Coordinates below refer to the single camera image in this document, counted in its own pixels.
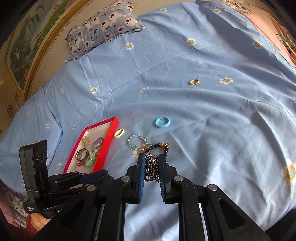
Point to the gold bangle watch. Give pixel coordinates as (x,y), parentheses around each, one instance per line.
(82,155)

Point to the light blue floral quilt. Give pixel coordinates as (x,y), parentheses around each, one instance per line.
(200,77)

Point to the framed landscape painting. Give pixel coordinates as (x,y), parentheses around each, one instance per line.
(33,36)

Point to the red shallow box tray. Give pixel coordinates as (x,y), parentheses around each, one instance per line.
(101,135)

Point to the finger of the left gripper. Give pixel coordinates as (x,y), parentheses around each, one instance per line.
(92,177)

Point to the grey cartoon print pillow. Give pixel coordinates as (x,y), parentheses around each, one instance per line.
(111,22)

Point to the pink cartoon bedsheet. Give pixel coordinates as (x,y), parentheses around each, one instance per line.
(262,17)

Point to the yellow hair claw clip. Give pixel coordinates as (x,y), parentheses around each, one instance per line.
(86,141)

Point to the floral fabric at edge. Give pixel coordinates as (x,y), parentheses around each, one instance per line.
(12,207)

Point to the pink hair clip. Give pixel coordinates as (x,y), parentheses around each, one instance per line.
(79,164)

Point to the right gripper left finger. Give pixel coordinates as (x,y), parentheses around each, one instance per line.
(135,188)

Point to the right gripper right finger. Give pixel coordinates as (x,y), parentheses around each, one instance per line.
(167,182)

